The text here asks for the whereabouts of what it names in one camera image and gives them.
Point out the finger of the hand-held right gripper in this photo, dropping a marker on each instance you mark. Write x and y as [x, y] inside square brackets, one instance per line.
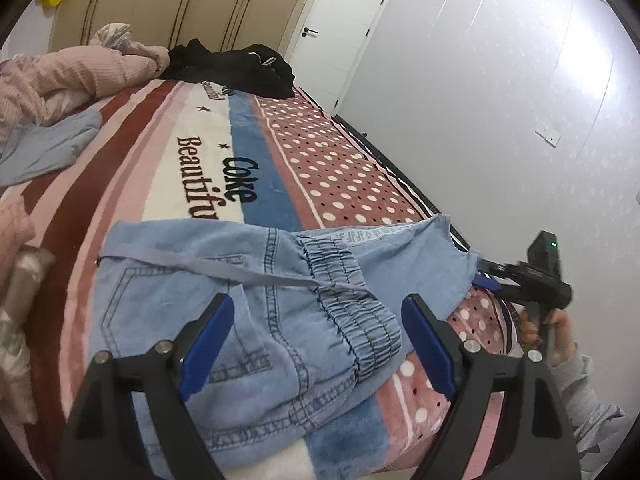
[500, 266]
[487, 283]

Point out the white door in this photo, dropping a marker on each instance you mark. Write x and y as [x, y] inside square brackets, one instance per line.
[340, 25]

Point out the pink folded garment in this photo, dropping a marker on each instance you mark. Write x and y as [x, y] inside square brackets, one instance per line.
[12, 230]

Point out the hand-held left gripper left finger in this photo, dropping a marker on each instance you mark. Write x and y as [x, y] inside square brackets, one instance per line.
[210, 340]

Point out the person's right forearm grey sleeve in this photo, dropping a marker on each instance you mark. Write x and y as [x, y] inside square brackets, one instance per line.
[585, 390]

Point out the dark bed frame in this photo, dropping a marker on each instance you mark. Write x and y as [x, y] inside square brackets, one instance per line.
[395, 170]

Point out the wooden wardrobe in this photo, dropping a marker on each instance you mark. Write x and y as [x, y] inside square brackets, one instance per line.
[210, 0]

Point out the blue denim pants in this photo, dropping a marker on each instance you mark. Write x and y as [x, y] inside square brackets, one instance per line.
[150, 300]

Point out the white wall socket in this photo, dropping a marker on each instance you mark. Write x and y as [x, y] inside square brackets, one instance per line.
[548, 133]

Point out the light blue garment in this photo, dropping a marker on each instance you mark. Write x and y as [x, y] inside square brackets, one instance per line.
[45, 147]

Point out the black clothes pile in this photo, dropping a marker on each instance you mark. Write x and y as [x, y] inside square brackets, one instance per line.
[235, 67]

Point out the person's right hand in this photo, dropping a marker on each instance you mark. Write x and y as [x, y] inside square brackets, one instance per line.
[562, 332]

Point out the pink ribbed garment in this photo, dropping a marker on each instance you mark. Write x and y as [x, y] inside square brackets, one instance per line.
[75, 70]

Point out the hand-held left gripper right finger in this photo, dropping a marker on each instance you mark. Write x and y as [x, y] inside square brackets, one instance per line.
[425, 340]

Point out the white satin cloth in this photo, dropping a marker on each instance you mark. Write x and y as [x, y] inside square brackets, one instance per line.
[20, 340]

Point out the striped printed bed blanket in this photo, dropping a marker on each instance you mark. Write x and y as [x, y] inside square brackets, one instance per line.
[320, 170]

